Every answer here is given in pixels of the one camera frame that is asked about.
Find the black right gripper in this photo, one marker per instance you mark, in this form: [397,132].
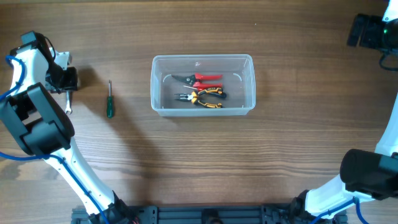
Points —
[374,23]

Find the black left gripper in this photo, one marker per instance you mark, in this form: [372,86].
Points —
[72,83]

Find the small silver wrench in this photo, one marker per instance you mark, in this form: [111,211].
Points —
[68,109]

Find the green handled screwdriver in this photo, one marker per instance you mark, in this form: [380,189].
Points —
[110,101]

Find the red handled cutting pliers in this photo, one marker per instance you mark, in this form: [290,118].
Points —
[196,80]

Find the orange black pliers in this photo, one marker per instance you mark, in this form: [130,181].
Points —
[201,97]

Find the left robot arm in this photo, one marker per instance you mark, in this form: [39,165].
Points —
[44,131]

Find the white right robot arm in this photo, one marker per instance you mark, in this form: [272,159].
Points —
[364,176]

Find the clear plastic container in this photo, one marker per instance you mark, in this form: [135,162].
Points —
[238,81]

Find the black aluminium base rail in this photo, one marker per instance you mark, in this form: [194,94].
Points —
[263,214]

